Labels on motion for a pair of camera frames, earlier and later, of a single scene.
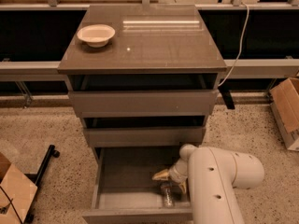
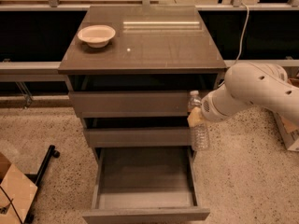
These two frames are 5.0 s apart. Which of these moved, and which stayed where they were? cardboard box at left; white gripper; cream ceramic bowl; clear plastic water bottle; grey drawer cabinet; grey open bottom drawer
Moved: clear plastic water bottle; white gripper
Stayed: grey drawer cabinet; cardboard box at left; grey open bottom drawer; cream ceramic bowl
